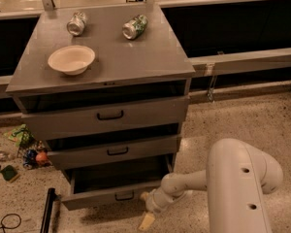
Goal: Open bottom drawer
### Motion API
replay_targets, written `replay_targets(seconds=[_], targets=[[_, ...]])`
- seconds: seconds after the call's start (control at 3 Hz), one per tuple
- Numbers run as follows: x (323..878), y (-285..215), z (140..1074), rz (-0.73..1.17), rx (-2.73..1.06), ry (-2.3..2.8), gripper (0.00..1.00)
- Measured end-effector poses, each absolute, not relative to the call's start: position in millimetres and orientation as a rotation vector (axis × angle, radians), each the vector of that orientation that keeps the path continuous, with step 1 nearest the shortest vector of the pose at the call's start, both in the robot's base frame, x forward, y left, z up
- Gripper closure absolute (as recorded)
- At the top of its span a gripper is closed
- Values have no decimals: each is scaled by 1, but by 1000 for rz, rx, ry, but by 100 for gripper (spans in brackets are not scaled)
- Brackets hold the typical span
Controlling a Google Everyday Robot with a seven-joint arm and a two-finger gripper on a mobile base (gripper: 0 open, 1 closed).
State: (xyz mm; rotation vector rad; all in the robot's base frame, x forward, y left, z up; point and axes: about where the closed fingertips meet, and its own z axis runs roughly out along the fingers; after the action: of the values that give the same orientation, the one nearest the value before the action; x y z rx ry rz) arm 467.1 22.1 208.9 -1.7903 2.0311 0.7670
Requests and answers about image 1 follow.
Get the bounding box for black metal bar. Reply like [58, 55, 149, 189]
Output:
[40, 187, 57, 233]

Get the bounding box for clear plastic bottle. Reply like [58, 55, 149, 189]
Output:
[0, 151, 15, 162]

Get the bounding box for grey metal rail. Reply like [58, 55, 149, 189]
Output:
[190, 48, 291, 77]

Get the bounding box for grey drawer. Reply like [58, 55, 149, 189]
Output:
[62, 153, 176, 211]
[48, 135, 181, 170]
[22, 96, 188, 140]

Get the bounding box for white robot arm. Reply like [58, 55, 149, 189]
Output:
[139, 138, 283, 233]

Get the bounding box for grey bottom drawer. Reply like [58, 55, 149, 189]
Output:
[62, 153, 176, 211]

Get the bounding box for green and white can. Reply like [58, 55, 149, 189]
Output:
[122, 15, 147, 40]

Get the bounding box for black cable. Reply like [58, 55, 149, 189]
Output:
[0, 213, 23, 233]

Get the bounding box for white paper bowl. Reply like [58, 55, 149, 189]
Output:
[48, 46, 96, 76]

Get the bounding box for grey middle drawer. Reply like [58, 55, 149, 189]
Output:
[48, 135, 181, 170]

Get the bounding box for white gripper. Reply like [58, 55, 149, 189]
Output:
[138, 186, 192, 231]

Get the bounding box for silver crushed can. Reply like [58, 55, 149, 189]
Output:
[66, 11, 87, 36]

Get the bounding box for blue soda can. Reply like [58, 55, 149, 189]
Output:
[23, 150, 38, 170]

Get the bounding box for grey top drawer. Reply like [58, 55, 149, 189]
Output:
[22, 96, 188, 140]

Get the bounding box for grey drawer cabinet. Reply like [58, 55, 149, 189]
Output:
[5, 3, 196, 180]

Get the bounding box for green chip bag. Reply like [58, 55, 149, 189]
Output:
[4, 124, 34, 147]

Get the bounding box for green yellow sponge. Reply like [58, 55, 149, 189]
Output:
[0, 165, 19, 183]

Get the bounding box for orange fruit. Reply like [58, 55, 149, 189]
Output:
[36, 151, 49, 166]

